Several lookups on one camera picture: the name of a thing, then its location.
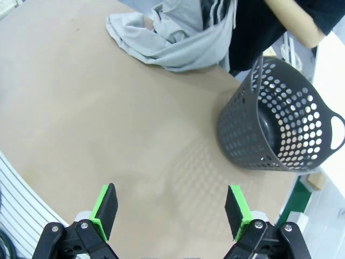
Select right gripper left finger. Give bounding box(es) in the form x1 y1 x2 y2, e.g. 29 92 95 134
32 183 119 259

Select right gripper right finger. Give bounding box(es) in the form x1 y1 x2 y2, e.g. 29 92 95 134
224 185 305 259

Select grey drawstring shorts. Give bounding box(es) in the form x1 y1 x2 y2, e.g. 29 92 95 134
105 0 237 73

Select person's left forearm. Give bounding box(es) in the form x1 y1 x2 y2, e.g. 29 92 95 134
265 0 326 49

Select dark grey perforated basket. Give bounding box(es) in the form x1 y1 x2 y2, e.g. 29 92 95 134
217 55 345 173

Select brown cardboard box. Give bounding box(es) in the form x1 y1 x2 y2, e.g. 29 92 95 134
307 174 327 191

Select large white side table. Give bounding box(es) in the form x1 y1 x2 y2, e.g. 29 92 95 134
312 28 345 117

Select person in black t-shirt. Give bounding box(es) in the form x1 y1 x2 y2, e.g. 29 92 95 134
227 0 345 72

